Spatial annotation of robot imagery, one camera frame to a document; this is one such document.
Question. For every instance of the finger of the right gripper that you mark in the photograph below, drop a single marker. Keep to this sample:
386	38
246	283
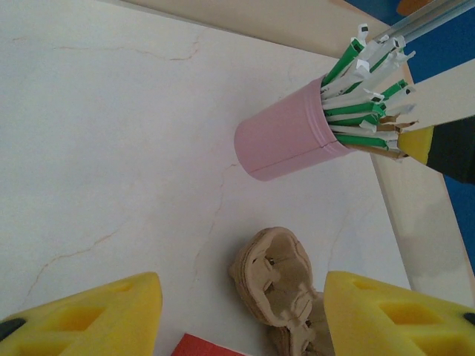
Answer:
445	148

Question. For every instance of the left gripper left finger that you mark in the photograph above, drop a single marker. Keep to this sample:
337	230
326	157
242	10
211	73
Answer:
74	322

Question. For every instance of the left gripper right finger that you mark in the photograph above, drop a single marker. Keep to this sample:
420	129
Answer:
393	322

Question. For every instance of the red white paper bag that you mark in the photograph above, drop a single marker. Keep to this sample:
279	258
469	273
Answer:
208	346

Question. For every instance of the green white wrapped straw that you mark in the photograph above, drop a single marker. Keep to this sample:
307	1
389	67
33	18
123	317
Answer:
356	110
341	63

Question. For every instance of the brown pulp cup carrier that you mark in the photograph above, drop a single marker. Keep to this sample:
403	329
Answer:
282	282

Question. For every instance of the pink straw holder cup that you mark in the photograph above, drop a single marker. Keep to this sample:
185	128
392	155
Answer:
285	133

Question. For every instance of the aluminium frame post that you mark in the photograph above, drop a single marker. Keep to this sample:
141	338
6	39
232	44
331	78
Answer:
426	18

